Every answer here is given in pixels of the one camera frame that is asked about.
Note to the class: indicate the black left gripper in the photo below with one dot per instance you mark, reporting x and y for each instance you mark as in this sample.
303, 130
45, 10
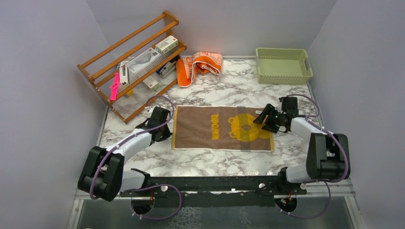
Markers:
166, 134

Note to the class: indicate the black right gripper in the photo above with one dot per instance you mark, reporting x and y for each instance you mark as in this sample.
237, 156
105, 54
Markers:
269, 110

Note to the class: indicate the brown yellow bear towel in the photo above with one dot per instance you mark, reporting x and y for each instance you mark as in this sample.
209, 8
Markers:
220, 128

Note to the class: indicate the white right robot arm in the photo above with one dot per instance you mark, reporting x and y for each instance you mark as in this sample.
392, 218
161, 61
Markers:
328, 153

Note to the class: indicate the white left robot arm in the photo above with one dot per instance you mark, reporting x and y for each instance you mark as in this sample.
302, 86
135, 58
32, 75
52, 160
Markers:
103, 173

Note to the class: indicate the white box on lower shelf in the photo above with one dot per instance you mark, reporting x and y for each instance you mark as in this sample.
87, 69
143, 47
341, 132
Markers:
151, 83

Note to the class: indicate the blue white stapler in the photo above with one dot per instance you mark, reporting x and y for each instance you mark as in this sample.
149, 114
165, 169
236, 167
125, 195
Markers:
166, 69

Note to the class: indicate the pink marker pen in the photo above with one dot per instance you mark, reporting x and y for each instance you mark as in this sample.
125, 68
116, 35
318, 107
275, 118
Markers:
114, 87

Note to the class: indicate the green plastic basket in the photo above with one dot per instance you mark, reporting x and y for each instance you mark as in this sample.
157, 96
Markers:
283, 66

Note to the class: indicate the large flat white box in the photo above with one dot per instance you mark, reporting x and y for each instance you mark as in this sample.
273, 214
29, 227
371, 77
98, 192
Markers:
142, 61

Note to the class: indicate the white upright box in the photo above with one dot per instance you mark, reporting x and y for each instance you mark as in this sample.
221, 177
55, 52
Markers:
123, 71

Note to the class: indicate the orange white towel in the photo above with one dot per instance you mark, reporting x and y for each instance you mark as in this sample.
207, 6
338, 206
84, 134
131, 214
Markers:
188, 68

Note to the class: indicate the small white box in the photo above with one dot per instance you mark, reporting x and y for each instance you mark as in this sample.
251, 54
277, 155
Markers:
166, 45

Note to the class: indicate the wooden shelf rack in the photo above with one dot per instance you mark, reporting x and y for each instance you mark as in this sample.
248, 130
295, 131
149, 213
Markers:
129, 72

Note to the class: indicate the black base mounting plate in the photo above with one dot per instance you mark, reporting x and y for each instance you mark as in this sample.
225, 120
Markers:
171, 192

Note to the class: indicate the aluminium rail frame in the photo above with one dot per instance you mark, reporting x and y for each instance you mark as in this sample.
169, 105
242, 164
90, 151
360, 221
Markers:
330, 206

